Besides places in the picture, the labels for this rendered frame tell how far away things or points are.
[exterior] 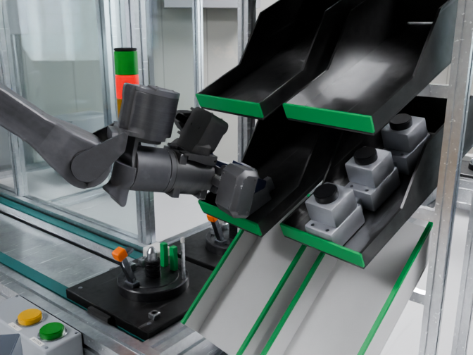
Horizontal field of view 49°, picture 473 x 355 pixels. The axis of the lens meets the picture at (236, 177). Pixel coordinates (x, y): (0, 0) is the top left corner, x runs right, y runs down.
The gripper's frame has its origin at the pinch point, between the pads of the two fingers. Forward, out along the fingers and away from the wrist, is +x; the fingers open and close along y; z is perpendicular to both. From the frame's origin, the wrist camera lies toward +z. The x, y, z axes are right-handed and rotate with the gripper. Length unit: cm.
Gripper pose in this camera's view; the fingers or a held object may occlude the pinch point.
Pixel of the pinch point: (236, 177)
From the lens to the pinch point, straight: 74.2
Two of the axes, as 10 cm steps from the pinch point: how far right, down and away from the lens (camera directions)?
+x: 8.0, 0.8, 6.0
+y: -5.6, -2.8, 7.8
